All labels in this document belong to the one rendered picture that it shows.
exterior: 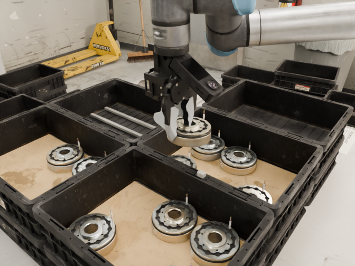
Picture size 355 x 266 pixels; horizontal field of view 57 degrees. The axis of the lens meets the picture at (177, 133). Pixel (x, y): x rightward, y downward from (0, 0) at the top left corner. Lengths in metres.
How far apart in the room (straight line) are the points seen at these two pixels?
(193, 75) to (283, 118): 0.67
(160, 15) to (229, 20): 0.13
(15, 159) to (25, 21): 3.30
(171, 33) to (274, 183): 0.50
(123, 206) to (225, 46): 0.45
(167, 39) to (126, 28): 4.24
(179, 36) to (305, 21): 0.26
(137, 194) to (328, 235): 0.53
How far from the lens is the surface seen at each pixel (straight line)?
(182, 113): 0.77
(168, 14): 0.63
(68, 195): 0.77
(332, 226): 1.06
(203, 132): 0.74
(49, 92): 2.43
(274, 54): 3.81
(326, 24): 0.76
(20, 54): 4.29
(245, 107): 1.31
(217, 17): 0.65
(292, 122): 1.25
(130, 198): 0.86
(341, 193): 1.18
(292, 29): 0.74
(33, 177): 1.00
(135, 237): 0.77
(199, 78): 0.65
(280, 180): 0.95
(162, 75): 0.70
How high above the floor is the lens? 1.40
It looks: 31 degrees down
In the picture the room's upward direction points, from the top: straight up
